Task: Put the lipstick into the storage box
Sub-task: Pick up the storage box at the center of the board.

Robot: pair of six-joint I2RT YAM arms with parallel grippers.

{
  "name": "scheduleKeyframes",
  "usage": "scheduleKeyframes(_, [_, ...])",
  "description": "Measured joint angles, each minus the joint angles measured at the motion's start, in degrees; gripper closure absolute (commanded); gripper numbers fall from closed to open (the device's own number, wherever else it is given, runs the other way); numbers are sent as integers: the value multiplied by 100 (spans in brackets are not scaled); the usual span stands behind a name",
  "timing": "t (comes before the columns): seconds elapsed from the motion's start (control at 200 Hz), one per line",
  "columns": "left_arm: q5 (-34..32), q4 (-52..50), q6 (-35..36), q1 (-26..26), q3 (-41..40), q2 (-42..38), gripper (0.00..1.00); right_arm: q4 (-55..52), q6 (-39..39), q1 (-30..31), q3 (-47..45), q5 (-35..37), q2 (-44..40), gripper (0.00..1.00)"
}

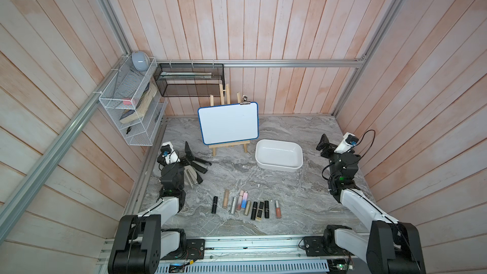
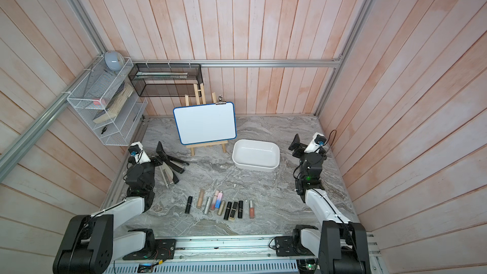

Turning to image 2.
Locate white storage box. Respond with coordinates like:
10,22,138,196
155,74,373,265
232,139,280,173

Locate black lipstick tube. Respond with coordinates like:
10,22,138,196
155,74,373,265
237,200,244,219

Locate gold black square lipstick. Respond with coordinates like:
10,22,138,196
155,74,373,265
228,201,238,220

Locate red lip gloss tube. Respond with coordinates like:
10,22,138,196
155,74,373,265
249,200,255,219

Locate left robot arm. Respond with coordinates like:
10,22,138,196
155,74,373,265
53,142,188,273

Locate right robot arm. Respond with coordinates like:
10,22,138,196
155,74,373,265
268,133,372,273

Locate beige lipstick tube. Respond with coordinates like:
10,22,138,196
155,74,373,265
197,189,205,209

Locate black lipstick silver band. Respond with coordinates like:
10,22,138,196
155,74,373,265
185,196,193,214

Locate silver lipstick tube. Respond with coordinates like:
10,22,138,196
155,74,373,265
204,197,213,214

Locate pink frosted lipstick tube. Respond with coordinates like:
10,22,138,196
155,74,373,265
210,190,219,211

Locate pink blue lipstick tube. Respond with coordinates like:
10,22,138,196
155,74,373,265
215,192,223,209

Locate gold lipstick tube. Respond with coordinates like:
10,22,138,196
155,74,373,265
218,200,226,216

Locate black lipstick gold band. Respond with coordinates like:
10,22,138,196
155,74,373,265
223,202,232,220

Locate blue framed whiteboard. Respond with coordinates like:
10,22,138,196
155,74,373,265
173,102,237,145

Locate black mesh basket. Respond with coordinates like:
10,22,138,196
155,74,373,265
128,63,204,98

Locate pink item on shelf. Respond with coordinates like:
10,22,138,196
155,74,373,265
93,98,107,107

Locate metal binder clip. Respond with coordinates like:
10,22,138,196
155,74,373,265
214,95,226,105

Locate grey round speaker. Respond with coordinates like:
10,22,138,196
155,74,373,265
104,52,125,72

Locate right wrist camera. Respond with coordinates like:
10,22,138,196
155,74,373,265
304,133,328,153

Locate white wire shelf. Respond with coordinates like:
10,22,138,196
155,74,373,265
67,57,147,147

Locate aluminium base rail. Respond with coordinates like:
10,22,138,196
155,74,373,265
102,231,381,274

